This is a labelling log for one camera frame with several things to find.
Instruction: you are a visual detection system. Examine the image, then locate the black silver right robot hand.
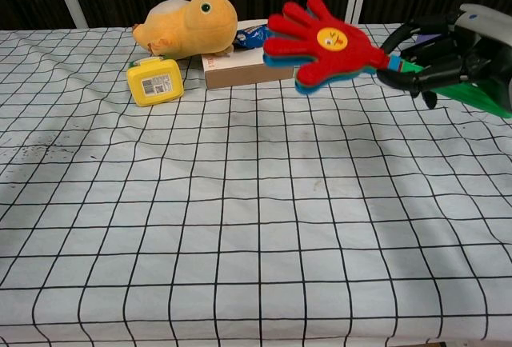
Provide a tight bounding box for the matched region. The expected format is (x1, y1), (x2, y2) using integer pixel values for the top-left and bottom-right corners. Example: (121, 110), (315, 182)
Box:
(377, 2), (512, 110)

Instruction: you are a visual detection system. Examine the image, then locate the red hand clapper green handle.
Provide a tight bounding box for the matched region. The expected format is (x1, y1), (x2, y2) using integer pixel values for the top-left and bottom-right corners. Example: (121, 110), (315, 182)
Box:
(262, 0), (512, 119)

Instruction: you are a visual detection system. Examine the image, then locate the blue snack packet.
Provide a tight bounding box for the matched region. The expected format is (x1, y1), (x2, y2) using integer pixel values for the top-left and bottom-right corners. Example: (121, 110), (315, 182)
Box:
(233, 22), (274, 50)

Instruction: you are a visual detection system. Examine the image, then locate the white flat cardboard box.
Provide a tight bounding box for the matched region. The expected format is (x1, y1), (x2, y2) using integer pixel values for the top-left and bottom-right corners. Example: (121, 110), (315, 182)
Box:
(201, 18), (295, 90)

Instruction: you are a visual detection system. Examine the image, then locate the yellow plush duck toy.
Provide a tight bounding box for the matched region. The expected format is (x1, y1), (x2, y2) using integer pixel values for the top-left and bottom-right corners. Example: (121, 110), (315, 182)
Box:
(132, 0), (238, 60)

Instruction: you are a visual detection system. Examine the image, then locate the white black checkered tablecloth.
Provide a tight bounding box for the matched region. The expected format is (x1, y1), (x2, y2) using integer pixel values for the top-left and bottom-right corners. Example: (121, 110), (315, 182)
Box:
(0, 22), (512, 347)

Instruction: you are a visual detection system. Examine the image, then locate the yellow plastic box with label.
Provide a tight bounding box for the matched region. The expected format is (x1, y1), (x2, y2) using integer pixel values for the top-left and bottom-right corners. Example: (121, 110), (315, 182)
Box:
(126, 55), (185, 108)

